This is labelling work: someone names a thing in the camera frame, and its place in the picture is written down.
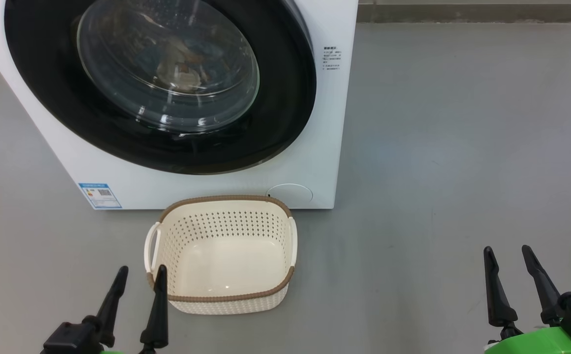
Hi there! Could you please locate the round white filter cover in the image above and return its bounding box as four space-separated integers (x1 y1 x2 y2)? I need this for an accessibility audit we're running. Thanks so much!
266 183 313 208

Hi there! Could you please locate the cream cartoon print garment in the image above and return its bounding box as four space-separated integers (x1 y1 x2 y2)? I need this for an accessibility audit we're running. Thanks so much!
155 49 202 94

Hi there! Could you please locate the black glass washing machine door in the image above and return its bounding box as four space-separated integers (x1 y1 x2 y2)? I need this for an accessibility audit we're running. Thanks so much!
4 0 317 175

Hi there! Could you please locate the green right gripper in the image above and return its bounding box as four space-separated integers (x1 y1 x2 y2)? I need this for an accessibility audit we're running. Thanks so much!
483 245 571 354

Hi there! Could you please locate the grey wall baseboard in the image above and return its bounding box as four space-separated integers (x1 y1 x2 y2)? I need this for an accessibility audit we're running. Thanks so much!
357 4 571 24

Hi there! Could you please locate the blue cartoon print garment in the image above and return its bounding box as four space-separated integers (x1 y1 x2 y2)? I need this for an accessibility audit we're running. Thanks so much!
136 34 227 91

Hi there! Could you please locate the cream perforated laundry basket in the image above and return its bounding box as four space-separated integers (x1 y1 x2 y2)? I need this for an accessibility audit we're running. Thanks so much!
144 195 298 315

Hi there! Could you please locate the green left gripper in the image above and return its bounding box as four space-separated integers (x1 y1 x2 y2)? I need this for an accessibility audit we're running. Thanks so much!
94 265 169 354

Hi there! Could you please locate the blue energy label sticker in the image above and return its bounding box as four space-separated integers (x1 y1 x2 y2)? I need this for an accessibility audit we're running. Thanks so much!
78 183 122 209

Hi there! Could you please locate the white front-load washing machine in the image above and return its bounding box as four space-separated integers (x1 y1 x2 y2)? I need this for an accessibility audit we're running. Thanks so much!
0 0 360 210

